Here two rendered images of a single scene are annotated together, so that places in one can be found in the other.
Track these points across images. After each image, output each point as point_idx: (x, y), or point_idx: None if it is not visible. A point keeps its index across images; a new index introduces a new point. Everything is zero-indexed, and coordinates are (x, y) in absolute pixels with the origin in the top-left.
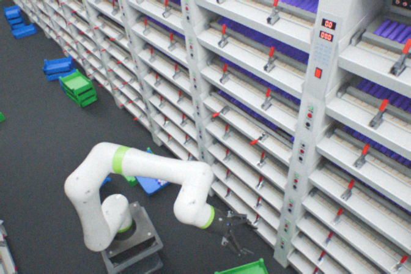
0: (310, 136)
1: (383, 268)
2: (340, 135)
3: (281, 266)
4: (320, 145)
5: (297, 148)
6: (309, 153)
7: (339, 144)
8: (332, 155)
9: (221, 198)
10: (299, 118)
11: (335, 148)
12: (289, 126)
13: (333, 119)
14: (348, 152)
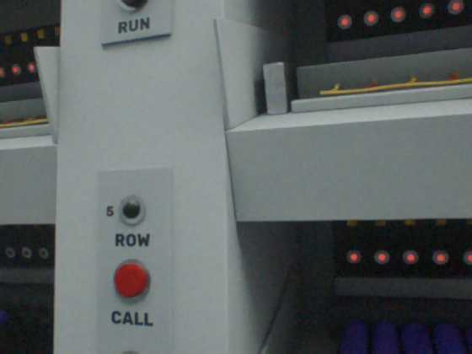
0: (169, 86)
1: None
2: (346, 67)
3: None
4: (263, 125)
5: (90, 290)
6: (190, 263)
7: (373, 97)
8: (386, 116)
9: None
10: (68, 3)
11: (366, 110)
12: (13, 145)
13: (266, 30)
14: (460, 100)
